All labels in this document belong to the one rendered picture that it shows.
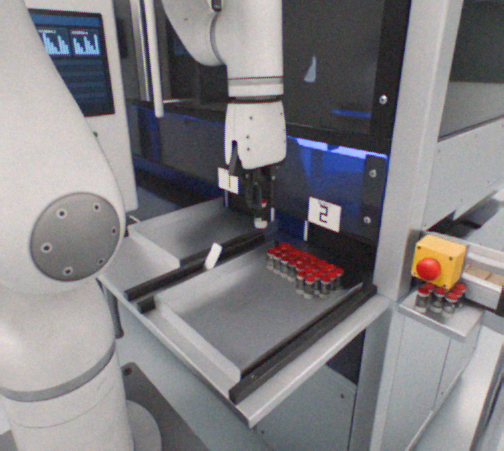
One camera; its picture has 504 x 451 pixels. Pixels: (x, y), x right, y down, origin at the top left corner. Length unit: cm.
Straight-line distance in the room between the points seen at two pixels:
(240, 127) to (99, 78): 86
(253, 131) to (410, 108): 29
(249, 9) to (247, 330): 53
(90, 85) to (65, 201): 107
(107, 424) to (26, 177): 31
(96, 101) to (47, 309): 101
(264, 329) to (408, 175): 39
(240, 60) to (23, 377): 45
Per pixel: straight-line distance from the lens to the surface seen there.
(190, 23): 61
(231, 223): 113
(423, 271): 74
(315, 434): 129
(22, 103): 32
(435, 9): 71
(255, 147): 57
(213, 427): 171
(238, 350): 69
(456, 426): 188
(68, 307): 43
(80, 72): 134
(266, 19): 56
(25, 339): 42
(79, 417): 48
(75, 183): 31
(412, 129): 72
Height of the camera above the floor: 135
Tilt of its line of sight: 22 degrees down
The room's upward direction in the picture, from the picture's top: straight up
